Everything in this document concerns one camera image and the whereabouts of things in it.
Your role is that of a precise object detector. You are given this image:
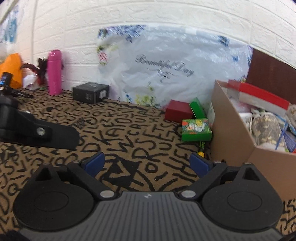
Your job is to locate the green printed box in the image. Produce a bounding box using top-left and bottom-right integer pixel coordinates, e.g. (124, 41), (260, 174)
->
(181, 118), (212, 142)

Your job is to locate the pink bottle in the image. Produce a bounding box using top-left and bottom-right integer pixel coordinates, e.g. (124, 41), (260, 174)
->
(47, 50), (62, 95)

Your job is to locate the yellow green marker pen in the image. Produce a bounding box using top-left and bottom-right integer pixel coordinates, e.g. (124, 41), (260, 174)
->
(198, 141), (210, 160)

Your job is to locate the cardboard storage box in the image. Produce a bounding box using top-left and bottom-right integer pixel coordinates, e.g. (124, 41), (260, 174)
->
(211, 80), (295, 200)

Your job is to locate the letter-patterned brown tablecloth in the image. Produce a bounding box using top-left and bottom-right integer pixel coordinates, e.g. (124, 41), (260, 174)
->
(1, 91), (295, 240)

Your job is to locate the small dark red box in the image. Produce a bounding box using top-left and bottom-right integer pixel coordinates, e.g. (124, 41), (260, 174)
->
(164, 100), (193, 123)

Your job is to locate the orange bag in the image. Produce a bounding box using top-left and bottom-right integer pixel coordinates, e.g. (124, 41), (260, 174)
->
(0, 53), (23, 89)

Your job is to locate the upright green box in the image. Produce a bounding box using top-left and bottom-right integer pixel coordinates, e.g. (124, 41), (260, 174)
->
(189, 97), (206, 119)

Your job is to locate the red black feather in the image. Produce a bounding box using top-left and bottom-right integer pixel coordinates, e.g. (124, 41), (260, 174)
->
(21, 58), (64, 84)

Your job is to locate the black box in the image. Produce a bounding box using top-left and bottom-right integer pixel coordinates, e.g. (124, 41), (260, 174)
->
(72, 82), (109, 104)

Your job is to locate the bag of dried goods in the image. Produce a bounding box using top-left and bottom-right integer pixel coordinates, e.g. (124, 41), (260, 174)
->
(251, 109), (287, 152)

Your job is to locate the white Beautiful Day plastic bag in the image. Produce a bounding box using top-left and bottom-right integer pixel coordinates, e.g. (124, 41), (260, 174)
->
(97, 25), (253, 108)

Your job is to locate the dark brown board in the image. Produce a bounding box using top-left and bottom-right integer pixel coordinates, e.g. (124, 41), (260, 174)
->
(246, 49), (295, 103)

